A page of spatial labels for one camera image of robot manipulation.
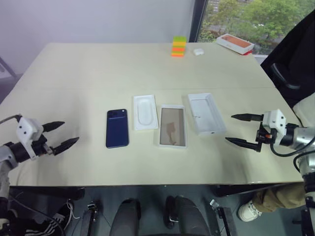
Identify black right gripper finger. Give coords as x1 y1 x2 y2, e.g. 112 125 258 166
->
231 113 264 123
224 137 261 153

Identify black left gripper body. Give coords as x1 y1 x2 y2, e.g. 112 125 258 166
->
31 136 55 157

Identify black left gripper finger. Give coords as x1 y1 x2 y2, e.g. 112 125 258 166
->
41 121 65 135
51 137 80 156

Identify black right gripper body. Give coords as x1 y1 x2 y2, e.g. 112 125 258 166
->
255 122 274 146

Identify dark blue smartphone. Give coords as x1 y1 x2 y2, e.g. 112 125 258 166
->
105 108 130 149

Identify white phone box insert tray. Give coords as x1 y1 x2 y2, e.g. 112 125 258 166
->
133 94 158 131

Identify white phone box base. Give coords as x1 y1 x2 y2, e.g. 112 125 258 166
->
157 104 189 149

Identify white and orange box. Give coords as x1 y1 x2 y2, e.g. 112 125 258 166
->
216 34 254 55

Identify cream fabric cushion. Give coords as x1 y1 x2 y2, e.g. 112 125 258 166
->
292 92 315 128

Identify khaki trouser leg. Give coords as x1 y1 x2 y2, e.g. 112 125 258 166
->
253 183 308 217

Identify white sneaker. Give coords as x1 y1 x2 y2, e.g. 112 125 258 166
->
238 200 263 222

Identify dark office chair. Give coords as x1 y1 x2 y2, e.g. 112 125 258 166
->
260 9 315 109

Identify black shoe white stripes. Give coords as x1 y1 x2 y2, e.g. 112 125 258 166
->
26 200 80 236

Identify dark rounded shape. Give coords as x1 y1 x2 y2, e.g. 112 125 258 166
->
165 195 205 236

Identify green orange sticky note stack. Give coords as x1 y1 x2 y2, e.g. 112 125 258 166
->
170 36 187 59

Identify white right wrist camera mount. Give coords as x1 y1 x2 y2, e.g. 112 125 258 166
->
261 109 287 147

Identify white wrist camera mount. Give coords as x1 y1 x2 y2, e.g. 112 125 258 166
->
16 117 43 161
261 109 287 147

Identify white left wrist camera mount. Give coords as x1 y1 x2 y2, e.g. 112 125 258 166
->
16 117 43 161

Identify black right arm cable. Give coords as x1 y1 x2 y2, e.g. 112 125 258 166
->
269 137 315 157

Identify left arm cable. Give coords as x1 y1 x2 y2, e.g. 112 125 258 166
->
0 114 22 125

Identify black metal frame bar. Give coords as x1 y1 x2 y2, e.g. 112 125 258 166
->
80 201 98 236
209 199 238 236

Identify dark window frame post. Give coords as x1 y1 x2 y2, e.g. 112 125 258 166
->
190 0 209 43

